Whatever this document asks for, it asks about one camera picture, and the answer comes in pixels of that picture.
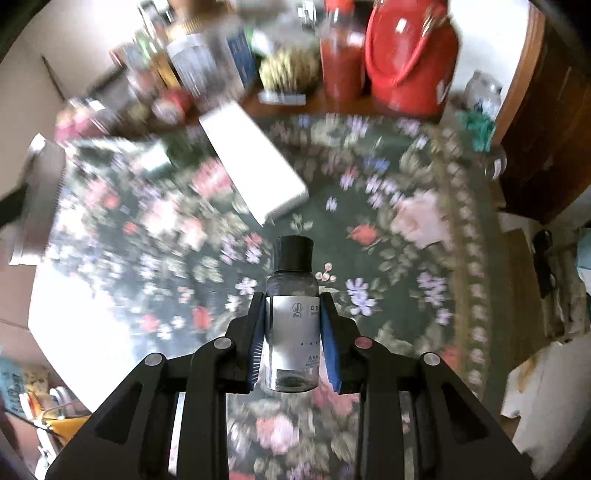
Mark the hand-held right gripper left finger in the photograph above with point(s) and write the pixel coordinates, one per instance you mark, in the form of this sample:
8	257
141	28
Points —
256	344

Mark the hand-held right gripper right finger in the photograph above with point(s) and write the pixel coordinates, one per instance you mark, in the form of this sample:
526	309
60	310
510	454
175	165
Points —
328	344

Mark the clear bottle black cap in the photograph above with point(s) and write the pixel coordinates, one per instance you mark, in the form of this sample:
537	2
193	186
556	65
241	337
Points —
291	323

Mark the floral green tablecloth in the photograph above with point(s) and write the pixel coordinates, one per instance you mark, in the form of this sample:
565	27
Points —
392	258

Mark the long white box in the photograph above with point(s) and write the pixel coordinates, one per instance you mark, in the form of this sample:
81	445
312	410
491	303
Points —
254	161

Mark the small green tin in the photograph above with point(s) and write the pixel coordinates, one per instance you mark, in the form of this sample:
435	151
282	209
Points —
157	157

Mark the black shoe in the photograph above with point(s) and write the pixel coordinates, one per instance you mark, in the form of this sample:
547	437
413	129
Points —
542	243
547	280

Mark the glass jar metal lid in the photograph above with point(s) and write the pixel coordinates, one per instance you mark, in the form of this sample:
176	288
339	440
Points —
495	164

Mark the small red lid jar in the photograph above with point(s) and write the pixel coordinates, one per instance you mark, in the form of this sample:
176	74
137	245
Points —
171	107

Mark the green cloth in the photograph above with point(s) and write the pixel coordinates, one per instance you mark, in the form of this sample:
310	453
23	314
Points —
478	129

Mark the yellow prickly ornament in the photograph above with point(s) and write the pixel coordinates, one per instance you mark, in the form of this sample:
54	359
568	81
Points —
288	71

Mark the red sauce bottle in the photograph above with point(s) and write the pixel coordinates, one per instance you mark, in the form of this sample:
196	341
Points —
341	60

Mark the large glass storage jar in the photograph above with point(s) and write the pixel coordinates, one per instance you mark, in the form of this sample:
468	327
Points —
203	64

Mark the yellow label glass bottle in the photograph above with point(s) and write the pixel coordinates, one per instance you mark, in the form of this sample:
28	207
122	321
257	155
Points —
161	69

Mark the tall clear glass jar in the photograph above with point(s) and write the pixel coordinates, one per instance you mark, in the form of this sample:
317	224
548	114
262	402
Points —
485	92

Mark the red thermos flask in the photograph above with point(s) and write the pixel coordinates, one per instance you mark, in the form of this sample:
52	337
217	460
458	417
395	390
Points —
406	55

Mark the dark wooden door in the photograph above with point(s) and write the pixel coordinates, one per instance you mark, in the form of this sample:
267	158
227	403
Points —
554	115

